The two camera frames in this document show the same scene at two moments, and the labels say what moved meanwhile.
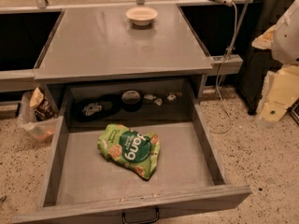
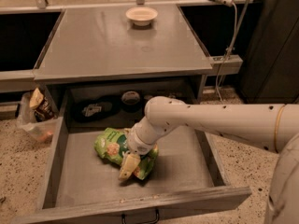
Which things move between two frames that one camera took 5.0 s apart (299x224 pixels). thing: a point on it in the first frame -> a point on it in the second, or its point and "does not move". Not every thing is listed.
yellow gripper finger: x=283 y=89 -> x=141 y=139
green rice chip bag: x=129 y=147 does not move
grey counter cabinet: x=121 y=44 does not move
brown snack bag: x=43 y=104 does not move
